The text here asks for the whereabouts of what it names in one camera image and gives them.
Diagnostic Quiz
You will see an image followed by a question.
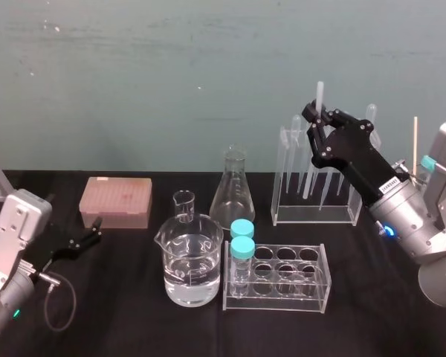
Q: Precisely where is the pink pipette tip box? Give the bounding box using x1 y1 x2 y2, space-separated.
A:
78 176 153 230

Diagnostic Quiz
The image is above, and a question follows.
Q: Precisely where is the clear plastic pipette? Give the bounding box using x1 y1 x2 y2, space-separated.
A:
317 166 338 212
364 103 381 149
284 114 303 195

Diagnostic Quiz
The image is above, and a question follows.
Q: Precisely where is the thin wooden stick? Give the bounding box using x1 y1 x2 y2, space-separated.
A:
411 116 418 176

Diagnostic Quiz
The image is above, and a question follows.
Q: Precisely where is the small clear glass beaker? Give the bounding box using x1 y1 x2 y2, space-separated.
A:
172 190 197 224

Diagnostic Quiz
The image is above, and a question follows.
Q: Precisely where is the thin dark gripper cable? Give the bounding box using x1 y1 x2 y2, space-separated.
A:
36 271 78 332

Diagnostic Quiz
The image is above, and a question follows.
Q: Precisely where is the clear acrylic pipette stand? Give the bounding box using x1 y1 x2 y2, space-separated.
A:
271 124 363 228

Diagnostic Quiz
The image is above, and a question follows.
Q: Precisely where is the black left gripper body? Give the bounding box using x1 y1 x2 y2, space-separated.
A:
40 234 92 274

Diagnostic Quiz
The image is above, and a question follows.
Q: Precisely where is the clear tube with teal cap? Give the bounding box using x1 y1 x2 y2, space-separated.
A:
418 155 437 186
230 236 256 299
229 218 256 241

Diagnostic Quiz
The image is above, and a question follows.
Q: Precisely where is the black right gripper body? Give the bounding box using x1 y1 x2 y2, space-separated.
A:
311 118 402 205

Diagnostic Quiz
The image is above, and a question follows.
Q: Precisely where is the large glass beaker with water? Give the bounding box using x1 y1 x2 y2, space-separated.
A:
153 213 224 308

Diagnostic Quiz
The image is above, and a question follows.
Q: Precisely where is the black table cloth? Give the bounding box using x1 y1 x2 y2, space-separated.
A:
0 170 446 357

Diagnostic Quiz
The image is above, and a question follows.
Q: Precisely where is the clear glass conical flask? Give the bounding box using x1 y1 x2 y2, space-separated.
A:
209 144 256 232

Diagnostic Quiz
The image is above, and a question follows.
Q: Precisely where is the clear acrylic tube rack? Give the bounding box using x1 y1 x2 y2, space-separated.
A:
222 239 333 314

